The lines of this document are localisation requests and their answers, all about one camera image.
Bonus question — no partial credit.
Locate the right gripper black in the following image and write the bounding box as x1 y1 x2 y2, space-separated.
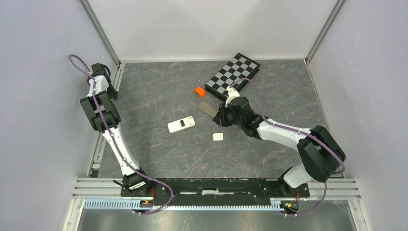
213 102 244 127

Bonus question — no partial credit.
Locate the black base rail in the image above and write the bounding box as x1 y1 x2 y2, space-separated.
120 177 310 206

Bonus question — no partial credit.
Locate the white battery cover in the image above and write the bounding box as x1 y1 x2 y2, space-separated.
213 133 224 141

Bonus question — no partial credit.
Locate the orange tape roll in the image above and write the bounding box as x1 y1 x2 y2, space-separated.
194 87 206 98

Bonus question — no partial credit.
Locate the red white remote control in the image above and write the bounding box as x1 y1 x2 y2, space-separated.
167 116 195 133

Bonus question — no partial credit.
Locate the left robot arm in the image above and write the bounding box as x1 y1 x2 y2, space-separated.
80 63 151 196

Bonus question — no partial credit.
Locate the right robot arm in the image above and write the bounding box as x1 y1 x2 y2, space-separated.
213 97 346 196

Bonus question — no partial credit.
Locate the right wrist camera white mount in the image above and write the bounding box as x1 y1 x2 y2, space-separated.
225 86 240 108

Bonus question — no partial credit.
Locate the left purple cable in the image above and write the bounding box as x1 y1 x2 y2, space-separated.
68 54 174 216

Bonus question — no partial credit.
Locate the purple cable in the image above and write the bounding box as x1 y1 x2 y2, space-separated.
68 54 174 216
229 77 347 217

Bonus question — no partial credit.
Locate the white beige remote control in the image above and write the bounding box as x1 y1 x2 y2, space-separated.
198 101 218 117

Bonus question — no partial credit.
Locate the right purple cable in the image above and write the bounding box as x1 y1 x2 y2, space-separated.
229 77 347 217

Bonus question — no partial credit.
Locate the folded black chessboard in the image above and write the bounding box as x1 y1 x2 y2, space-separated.
204 53 261 102

